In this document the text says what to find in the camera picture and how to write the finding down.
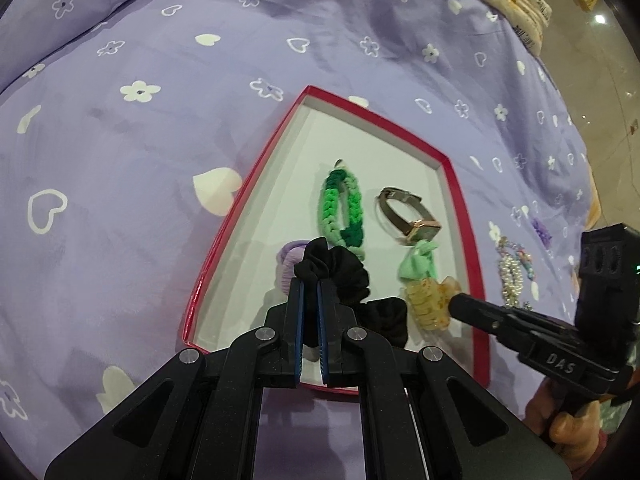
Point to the gold square wrist watch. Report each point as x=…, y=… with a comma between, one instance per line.
x=407, y=214

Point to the red jewelry tray box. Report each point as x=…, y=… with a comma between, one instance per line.
x=279, y=203

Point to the black velvet scrunchie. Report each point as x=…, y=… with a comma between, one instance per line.
x=387, y=317

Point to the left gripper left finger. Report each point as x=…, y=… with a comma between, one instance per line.
x=292, y=335

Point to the purple floral bed duvet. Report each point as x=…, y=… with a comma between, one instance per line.
x=128, y=127

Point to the person's right hand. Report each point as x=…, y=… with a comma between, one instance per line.
x=578, y=440

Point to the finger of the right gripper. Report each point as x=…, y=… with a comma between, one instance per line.
x=477, y=313

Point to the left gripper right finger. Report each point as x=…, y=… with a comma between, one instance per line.
x=338, y=369

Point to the yellow translucent hair claw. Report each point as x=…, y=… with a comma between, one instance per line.
x=428, y=301

